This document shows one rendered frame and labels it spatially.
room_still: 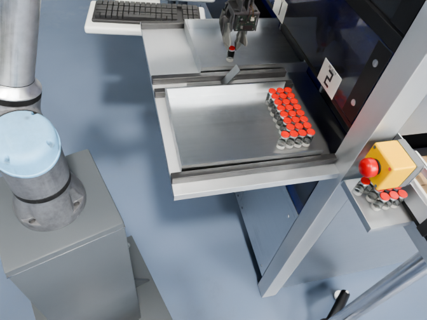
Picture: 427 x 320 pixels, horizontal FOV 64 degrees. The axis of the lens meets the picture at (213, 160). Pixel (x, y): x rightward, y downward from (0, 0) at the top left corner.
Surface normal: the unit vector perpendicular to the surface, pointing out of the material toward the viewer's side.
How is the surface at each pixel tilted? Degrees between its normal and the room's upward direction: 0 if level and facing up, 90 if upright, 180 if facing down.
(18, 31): 89
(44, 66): 0
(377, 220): 0
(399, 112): 90
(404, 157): 0
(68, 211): 73
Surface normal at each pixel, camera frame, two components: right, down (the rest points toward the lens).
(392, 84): -0.97, 0.11
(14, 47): 0.49, 0.68
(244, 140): 0.11, -0.63
